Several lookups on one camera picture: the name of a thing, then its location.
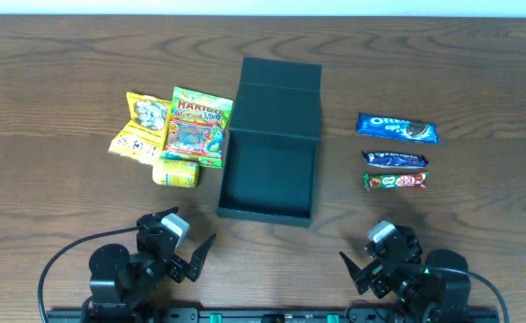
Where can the yellow snack bag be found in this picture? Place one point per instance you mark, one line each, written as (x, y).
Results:
(143, 137)

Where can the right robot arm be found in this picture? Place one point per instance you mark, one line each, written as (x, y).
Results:
(435, 290)

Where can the dark green hinged box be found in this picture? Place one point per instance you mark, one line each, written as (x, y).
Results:
(274, 136)

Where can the purple Dairy Milk bar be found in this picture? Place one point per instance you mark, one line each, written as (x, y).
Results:
(395, 160)

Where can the green red KitKat bar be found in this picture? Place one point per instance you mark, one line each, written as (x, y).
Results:
(388, 181)

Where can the Haribo gummy worms bag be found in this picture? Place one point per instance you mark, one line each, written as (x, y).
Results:
(196, 128)

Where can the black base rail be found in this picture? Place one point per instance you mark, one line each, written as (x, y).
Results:
(192, 315)

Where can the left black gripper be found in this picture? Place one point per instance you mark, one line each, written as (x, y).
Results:
(175, 267)

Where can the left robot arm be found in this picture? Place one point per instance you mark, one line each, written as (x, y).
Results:
(121, 282)

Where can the blue Oreo cookie pack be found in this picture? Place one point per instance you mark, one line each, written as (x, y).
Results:
(397, 129)

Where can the yellow cylindrical candy pack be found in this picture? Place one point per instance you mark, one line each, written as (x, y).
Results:
(176, 173)

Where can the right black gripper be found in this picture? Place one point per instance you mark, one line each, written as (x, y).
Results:
(375, 275)

